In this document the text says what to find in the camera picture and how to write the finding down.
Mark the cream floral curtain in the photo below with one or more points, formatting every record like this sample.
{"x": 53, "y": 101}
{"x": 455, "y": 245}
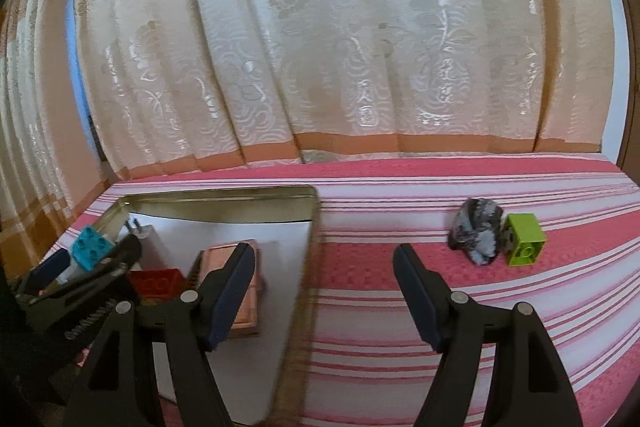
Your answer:
{"x": 136, "y": 88}

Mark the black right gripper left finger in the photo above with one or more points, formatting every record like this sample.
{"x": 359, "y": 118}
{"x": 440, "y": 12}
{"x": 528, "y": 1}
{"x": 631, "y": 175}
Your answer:
{"x": 117, "y": 385}

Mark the copper metal tin box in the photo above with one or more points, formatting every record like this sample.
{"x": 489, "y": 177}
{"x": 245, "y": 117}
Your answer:
{"x": 229, "y": 281}

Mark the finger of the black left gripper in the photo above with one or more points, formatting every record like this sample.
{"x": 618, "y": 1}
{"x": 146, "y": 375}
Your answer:
{"x": 39, "y": 278}
{"x": 116, "y": 264}

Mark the brown wooden door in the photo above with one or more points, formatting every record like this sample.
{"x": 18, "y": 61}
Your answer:
{"x": 628, "y": 160}

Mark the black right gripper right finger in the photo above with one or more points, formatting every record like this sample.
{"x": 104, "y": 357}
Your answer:
{"x": 529, "y": 385}

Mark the gold metal tin tray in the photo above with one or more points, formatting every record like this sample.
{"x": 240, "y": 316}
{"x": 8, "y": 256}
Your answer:
{"x": 271, "y": 204}

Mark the grey black rock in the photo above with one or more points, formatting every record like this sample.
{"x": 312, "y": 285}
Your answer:
{"x": 476, "y": 230}

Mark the green toy brick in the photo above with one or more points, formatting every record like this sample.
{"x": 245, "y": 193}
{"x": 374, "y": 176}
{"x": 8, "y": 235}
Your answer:
{"x": 522, "y": 239}

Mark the pink striped bed cover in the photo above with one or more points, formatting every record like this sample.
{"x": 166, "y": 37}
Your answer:
{"x": 368, "y": 364}

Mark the cyan toy brick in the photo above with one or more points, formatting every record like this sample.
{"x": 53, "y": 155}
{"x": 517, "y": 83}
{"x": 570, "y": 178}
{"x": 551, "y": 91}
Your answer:
{"x": 89, "y": 248}

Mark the white power adapter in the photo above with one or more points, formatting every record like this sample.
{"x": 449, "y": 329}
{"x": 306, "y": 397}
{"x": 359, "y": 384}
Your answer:
{"x": 153, "y": 255}

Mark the red toy brick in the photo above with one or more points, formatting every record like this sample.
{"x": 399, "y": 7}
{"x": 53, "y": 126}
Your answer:
{"x": 157, "y": 285}

